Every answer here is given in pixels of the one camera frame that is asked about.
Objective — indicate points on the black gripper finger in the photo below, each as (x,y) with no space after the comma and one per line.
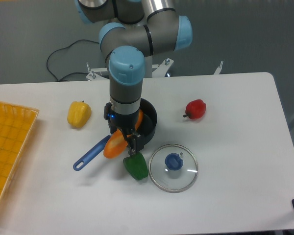
(134,142)
(125,139)

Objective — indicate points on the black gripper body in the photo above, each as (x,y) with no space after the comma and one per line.
(122,116)

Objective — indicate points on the glass lid with blue knob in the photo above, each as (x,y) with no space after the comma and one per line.
(173,168)

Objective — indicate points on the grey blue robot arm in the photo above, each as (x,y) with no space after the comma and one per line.
(135,30)

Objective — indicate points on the orange toy bread loaf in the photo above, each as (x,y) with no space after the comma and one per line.
(115,145)

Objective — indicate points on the green toy bell pepper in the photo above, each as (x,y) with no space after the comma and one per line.
(136,166)

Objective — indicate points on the yellow toy bell pepper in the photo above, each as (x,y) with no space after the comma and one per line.
(78,114)

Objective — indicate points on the red toy bell pepper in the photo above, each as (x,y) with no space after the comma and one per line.
(195,109)

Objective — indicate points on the yellow plastic basket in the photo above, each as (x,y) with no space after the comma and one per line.
(16,123)

